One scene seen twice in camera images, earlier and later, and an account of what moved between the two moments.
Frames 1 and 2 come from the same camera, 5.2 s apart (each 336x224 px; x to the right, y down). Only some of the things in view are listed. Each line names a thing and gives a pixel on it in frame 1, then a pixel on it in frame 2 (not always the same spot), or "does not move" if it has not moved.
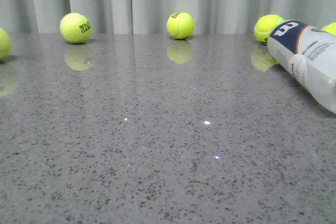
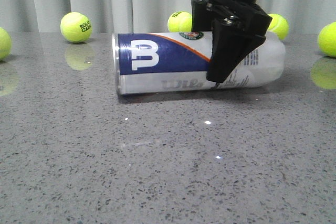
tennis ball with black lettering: (75, 28) does not move
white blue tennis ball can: (308, 54) to (178, 61)
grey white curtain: (143, 2) does not move
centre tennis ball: (180, 25) does not move
